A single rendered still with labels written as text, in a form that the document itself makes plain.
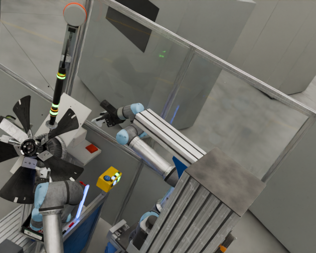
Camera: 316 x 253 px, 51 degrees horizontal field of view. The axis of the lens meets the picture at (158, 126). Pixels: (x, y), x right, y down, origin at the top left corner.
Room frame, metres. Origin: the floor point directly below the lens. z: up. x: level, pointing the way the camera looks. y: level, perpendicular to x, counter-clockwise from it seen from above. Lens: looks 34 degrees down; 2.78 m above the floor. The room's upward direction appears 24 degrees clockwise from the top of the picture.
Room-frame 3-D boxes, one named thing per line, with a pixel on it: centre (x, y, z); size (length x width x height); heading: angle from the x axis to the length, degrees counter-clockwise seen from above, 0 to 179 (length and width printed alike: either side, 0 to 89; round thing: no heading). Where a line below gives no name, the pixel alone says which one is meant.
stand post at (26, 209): (1.63, 0.70, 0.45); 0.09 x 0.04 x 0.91; 76
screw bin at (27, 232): (1.28, 0.44, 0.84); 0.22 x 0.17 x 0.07; 1
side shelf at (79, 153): (2.06, 0.57, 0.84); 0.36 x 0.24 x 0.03; 76
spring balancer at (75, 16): (2.17, 0.84, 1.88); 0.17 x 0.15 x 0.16; 76
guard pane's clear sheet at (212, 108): (2.19, 0.41, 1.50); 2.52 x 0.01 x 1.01; 76
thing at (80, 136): (2.10, 0.63, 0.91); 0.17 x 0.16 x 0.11; 166
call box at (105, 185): (1.69, 0.17, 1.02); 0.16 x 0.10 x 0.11; 166
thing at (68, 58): (2.08, 0.81, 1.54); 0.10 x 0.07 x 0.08; 21
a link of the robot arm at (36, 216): (1.12, 0.41, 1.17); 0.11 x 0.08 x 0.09; 23
